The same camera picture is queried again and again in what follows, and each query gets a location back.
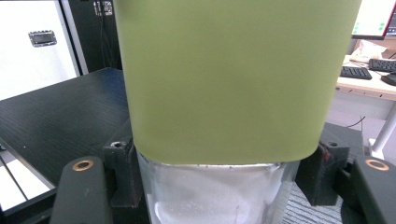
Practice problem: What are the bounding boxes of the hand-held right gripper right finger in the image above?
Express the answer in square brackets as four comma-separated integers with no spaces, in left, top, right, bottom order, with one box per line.
[294,122,366,207]

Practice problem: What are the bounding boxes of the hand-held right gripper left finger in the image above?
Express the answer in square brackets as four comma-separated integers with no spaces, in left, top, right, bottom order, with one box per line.
[102,119,144,209]

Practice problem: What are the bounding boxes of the black desktop shelf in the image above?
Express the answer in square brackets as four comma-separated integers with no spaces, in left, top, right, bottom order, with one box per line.
[0,67,345,224]

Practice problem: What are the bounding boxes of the green and clear canister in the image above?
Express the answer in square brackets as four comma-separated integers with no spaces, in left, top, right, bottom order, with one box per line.
[112,0,364,224]

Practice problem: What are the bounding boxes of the light wooden office desk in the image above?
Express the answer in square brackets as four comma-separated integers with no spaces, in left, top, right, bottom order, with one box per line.
[333,36,396,161]

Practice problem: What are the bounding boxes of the black keyboard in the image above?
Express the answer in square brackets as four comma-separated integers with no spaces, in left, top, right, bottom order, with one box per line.
[338,65,374,81]
[368,58,396,74]

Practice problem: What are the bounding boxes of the black computer mouse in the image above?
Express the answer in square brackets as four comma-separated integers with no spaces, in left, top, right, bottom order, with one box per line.
[380,72,396,87]

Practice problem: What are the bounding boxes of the white crumpled bag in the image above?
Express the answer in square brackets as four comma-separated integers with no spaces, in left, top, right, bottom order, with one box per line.
[348,39,388,64]

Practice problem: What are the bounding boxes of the tall black cabinet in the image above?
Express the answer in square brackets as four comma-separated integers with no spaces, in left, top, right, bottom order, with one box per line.
[66,0,123,75]

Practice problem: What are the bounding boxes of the white case with latch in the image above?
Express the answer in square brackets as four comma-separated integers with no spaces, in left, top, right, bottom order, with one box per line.
[0,0,83,102]

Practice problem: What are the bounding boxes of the computer monitor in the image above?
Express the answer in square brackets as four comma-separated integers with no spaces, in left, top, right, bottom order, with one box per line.
[351,0,396,41]

